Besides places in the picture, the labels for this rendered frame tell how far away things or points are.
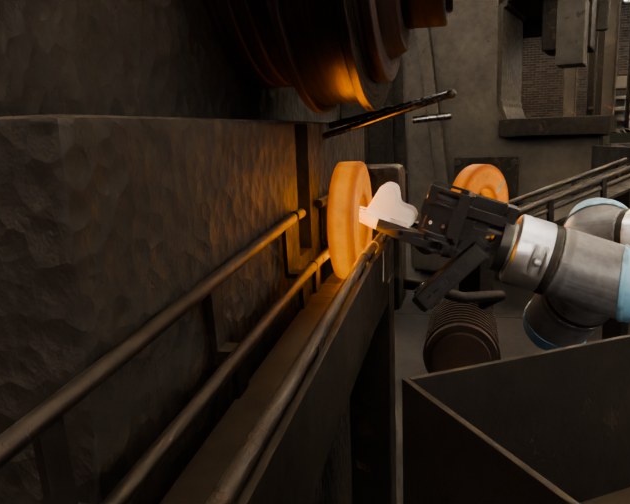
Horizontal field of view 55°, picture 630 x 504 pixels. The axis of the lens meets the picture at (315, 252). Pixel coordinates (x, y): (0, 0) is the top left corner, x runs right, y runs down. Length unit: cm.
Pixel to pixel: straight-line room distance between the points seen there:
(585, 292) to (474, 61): 276
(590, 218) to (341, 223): 40
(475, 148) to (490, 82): 35
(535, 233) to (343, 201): 23
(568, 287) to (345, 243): 27
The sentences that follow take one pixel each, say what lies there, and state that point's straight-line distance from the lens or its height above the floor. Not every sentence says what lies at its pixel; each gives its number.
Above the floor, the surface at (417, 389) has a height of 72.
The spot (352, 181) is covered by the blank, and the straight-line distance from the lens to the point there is 76.
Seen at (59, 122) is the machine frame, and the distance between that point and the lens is 36.
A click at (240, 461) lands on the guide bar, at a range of 35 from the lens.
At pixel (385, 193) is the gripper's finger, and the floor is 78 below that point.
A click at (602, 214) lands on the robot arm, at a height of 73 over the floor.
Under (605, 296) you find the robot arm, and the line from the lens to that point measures 79.
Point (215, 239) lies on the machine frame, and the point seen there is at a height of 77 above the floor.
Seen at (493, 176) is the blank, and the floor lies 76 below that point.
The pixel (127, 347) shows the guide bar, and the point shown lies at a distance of 39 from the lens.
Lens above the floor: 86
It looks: 11 degrees down
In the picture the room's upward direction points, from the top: 2 degrees counter-clockwise
